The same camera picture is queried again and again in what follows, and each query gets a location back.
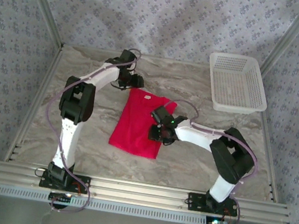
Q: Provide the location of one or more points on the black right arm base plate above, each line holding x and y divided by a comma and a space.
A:
194, 205

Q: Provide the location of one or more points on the white perforated plastic basket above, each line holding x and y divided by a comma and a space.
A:
236, 83

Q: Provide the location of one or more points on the aluminium frame post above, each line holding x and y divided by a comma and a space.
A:
45, 1
288, 40

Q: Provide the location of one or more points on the red t-shirt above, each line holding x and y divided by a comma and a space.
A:
133, 123

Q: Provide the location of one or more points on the aluminium mounting rail beam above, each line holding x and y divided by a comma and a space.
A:
139, 193

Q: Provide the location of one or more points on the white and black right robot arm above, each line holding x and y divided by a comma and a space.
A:
230, 156

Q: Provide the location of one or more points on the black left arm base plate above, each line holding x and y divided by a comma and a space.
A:
87, 180

